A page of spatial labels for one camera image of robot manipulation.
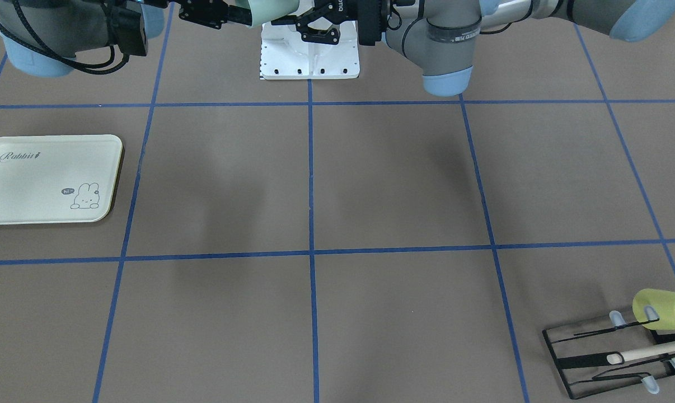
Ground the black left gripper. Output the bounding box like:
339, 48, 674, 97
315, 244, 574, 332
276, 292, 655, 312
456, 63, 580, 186
271, 1, 386, 46

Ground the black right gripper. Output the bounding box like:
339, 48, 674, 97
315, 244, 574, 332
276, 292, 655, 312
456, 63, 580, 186
178, 1, 251, 30

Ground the mint green plastic cup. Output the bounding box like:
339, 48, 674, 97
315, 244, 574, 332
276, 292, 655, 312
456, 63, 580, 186
246, 0, 300, 28

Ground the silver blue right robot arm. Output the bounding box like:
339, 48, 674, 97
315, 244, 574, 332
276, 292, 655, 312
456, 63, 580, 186
0, 1, 169, 77

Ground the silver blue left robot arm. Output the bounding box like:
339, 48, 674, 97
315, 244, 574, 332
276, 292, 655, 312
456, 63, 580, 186
271, 1, 675, 97

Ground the cream rabbit print tray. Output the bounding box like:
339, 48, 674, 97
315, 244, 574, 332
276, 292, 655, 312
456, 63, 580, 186
0, 134, 124, 225

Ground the yellow plastic cup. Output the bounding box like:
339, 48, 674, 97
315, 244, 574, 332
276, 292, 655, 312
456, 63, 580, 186
632, 288, 675, 331

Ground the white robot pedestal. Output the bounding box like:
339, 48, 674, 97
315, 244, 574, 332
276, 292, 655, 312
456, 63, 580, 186
259, 21, 360, 80

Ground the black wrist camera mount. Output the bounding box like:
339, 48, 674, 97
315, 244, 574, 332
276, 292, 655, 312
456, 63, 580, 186
106, 1, 148, 57

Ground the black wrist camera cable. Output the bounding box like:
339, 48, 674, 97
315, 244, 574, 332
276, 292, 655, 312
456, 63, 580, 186
0, 0, 131, 76

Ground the black wire cup rack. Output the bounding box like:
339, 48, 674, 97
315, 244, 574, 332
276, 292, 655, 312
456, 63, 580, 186
542, 306, 675, 400

